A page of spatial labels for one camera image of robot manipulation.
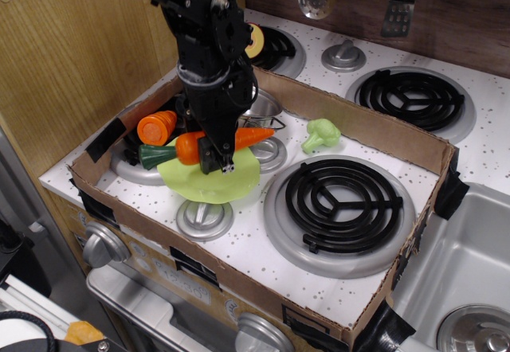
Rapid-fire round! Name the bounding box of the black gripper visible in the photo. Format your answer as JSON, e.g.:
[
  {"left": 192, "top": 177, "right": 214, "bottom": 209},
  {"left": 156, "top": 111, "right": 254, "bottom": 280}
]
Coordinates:
[{"left": 177, "top": 68, "right": 257, "bottom": 174}]

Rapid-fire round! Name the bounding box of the orange toy carrot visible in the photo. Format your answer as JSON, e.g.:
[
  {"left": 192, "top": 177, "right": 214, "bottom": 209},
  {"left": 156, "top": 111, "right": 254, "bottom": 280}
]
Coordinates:
[{"left": 139, "top": 127, "right": 275, "bottom": 170}]

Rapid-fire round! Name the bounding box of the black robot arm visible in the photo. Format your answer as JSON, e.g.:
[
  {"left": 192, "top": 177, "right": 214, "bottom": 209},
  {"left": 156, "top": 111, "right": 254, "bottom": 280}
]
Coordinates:
[{"left": 150, "top": 0, "right": 257, "bottom": 174}]

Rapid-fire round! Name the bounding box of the light green plastic plate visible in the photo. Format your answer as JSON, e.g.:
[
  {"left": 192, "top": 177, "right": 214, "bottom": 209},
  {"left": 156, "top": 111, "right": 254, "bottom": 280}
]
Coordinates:
[{"left": 157, "top": 148, "right": 261, "bottom": 204}]

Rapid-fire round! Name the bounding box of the orange toy carrot stub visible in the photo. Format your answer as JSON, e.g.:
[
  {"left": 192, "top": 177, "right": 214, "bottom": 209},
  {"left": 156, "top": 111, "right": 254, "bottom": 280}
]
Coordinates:
[{"left": 136, "top": 111, "right": 177, "bottom": 146}]

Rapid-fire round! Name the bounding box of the small steel pot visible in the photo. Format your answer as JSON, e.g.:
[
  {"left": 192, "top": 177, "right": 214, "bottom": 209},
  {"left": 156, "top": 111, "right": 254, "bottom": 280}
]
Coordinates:
[{"left": 238, "top": 89, "right": 286, "bottom": 131}]

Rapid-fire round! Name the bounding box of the silver centre stove knob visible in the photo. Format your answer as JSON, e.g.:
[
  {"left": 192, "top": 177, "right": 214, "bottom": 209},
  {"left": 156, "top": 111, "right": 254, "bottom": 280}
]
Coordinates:
[{"left": 249, "top": 136, "right": 288, "bottom": 174}]

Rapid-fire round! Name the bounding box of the silver stove knob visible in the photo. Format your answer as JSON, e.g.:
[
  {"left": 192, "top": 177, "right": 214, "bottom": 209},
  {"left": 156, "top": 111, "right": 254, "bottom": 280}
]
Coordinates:
[
  {"left": 249, "top": 136, "right": 288, "bottom": 174},
  {"left": 321, "top": 40, "right": 367, "bottom": 72}
]

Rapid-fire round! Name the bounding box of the front left black burner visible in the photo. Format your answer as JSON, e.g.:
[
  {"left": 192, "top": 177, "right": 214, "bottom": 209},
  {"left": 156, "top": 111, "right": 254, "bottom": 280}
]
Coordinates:
[{"left": 109, "top": 94, "right": 192, "bottom": 186}]

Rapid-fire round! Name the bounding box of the silver front top knob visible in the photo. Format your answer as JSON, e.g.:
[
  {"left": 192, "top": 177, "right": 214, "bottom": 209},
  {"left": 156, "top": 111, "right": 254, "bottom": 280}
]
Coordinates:
[{"left": 176, "top": 201, "right": 233, "bottom": 242}]

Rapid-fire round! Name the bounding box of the brown cardboard fence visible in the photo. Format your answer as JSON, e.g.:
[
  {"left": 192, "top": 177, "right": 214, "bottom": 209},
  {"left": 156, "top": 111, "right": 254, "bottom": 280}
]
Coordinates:
[{"left": 70, "top": 69, "right": 458, "bottom": 350}]

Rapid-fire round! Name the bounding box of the red yellow toy fruit half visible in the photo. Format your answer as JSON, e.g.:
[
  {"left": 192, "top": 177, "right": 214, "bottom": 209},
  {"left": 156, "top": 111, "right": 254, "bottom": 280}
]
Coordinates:
[{"left": 245, "top": 23, "right": 265, "bottom": 59}]

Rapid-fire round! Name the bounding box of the green toy broccoli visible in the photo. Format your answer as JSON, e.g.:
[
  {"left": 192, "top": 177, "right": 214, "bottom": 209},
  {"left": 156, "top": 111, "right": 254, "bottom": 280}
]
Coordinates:
[{"left": 301, "top": 119, "right": 341, "bottom": 154}]

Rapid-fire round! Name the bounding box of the silver left oven knob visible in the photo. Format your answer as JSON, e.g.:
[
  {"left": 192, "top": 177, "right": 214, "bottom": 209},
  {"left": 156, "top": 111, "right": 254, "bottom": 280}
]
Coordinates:
[{"left": 83, "top": 221, "right": 131, "bottom": 268}]

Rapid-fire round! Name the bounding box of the silver oven knob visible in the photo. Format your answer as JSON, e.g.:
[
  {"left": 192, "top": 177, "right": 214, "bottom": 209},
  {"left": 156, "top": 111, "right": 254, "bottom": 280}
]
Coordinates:
[
  {"left": 83, "top": 221, "right": 131, "bottom": 268},
  {"left": 234, "top": 312, "right": 295, "bottom": 352}
]

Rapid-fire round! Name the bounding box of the front right black burner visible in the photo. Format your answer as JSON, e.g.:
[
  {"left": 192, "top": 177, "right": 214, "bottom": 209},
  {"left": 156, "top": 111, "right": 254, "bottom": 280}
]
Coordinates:
[{"left": 263, "top": 155, "right": 416, "bottom": 279}]

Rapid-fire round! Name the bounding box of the silver back stove knob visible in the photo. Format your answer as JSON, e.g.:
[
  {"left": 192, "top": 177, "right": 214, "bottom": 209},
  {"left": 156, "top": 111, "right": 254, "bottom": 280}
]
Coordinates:
[{"left": 321, "top": 40, "right": 367, "bottom": 72}]

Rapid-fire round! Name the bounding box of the silver right oven knob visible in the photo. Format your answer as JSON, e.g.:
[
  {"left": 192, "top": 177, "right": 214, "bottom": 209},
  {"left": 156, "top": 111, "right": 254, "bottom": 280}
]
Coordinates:
[{"left": 234, "top": 312, "right": 295, "bottom": 352}]

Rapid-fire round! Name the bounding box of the back right black burner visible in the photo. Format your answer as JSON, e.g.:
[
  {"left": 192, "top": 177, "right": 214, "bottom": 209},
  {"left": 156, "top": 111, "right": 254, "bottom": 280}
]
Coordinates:
[{"left": 346, "top": 66, "right": 477, "bottom": 144}]

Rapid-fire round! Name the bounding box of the orange sponge piece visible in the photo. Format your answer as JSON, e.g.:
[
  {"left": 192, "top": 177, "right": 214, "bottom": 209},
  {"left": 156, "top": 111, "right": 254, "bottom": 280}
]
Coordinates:
[{"left": 64, "top": 321, "right": 104, "bottom": 346}]

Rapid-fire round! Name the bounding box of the hanging slotted metal spatula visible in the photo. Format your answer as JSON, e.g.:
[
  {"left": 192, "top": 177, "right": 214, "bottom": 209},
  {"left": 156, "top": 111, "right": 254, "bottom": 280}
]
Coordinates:
[{"left": 380, "top": 0, "right": 415, "bottom": 38}]

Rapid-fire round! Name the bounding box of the grey toy sink basin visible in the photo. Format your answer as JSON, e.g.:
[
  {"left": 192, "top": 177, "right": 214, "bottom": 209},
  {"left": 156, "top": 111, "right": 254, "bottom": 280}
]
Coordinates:
[{"left": 392, "top": 184, "right": 509, "bottom": 351}]

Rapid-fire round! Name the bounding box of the silver sink drain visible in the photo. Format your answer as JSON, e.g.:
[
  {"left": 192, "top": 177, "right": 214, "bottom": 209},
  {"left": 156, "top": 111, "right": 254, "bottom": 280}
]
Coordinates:
[{"left": 436, "top": 304, "right": 509, "bottom": 351}]

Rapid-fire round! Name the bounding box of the silver oven door handle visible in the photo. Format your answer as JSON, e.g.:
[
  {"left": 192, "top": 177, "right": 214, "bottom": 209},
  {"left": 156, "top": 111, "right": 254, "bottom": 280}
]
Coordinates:
[{"left": 87, "top": 265, "right": 236, "bottom": 351}]

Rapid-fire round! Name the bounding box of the black cable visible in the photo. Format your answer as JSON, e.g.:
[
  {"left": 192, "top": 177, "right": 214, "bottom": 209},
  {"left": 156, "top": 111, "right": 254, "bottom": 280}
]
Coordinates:
[{"left": 0, "top": 310, "right": 57, "bottom": 352}]

